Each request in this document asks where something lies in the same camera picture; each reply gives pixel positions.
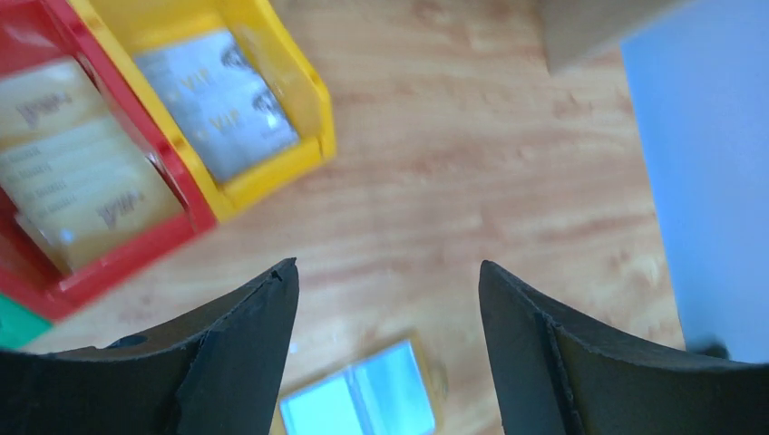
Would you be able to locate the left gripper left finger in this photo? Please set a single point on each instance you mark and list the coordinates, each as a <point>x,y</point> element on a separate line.
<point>214,370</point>

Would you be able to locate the green plastic bin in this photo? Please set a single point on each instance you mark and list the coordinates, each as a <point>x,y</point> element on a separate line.
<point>20,326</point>

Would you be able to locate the red plastic bin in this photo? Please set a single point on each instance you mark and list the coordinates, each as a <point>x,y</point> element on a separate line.
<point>37,32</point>

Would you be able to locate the beige cards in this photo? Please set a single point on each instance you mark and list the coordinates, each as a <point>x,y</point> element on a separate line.
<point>70,167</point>

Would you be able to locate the white cards in yellow bin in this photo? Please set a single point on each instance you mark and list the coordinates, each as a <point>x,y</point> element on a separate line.
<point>222,105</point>

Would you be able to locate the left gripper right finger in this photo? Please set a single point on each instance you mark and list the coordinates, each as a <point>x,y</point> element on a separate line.
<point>558,371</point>

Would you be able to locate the yellow plastic bin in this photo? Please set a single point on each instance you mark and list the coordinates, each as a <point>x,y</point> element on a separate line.
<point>125,29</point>

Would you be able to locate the wooden shelf unit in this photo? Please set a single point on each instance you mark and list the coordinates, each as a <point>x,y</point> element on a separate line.
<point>574,31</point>

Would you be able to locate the yellow leather card holder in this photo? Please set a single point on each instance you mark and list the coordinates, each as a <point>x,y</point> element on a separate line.
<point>391,387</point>

